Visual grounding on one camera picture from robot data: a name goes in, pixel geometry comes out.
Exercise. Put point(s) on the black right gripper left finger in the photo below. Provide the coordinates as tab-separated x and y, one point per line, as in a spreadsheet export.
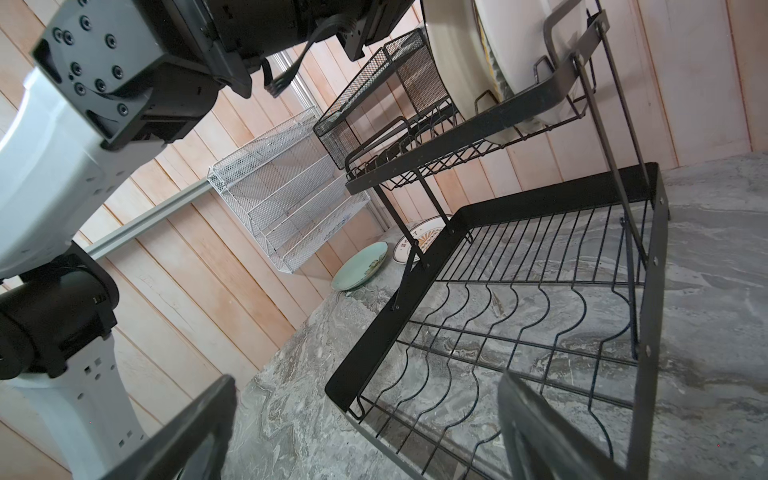
191	446

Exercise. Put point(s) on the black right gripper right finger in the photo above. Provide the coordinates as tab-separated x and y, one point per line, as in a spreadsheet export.
542	444

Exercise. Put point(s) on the black wire dish rack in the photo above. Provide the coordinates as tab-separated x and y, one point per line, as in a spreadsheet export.
562	285

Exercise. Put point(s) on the white plate dark green rim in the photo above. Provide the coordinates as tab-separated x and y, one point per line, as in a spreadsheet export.
514	42

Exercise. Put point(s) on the cream plate with berry sprigs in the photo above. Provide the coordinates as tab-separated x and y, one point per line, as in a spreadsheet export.
458	56

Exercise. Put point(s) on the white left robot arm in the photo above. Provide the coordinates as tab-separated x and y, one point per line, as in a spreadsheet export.
114	83

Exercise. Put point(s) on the white plate orange sunburst left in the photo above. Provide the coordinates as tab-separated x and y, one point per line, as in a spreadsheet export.
424	234

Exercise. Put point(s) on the pale green leaf plate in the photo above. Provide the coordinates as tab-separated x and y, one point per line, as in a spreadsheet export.
361	267

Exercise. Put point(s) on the white mesh wall shelf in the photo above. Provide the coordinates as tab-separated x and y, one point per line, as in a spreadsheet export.
287	191

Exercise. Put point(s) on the black mesh wall basket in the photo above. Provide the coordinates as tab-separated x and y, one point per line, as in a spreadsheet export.
394	90

